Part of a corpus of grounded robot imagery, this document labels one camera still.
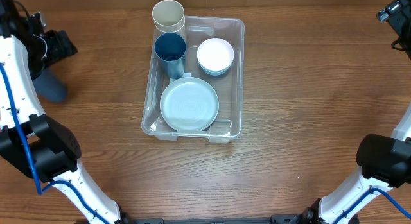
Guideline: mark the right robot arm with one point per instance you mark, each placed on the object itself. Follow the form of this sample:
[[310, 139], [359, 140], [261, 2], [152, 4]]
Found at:
[[383, 163]]

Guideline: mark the beige cup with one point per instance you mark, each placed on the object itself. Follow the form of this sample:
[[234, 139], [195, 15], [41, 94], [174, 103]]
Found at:
[[179, 29], [168, 16]]

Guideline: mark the beige cup front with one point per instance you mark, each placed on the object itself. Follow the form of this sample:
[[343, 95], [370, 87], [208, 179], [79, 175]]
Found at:
[[179, 29]]

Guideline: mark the light blue bowl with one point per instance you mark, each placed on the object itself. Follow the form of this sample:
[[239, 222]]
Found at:
[[215, 72]]

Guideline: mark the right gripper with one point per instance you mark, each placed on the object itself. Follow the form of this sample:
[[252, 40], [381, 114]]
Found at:
[[403, 9]]

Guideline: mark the pink bowl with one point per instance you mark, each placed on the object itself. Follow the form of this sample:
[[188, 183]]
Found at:
[[215, 54]]

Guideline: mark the dark blue cup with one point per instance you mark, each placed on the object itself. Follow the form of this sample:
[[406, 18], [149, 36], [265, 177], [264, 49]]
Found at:
[[50, 87], [171, 48]]

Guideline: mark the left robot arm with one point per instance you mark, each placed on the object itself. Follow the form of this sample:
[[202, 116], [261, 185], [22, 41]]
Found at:
[[38, 146]]

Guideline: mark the grey plate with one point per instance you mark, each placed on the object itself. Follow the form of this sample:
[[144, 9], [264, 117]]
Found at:
[[189, 104]]

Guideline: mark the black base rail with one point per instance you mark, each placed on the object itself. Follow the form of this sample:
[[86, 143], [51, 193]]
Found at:
[[275, 219]]

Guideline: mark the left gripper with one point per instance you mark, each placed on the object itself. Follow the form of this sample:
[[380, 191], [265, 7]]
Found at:
[[58, 48]]

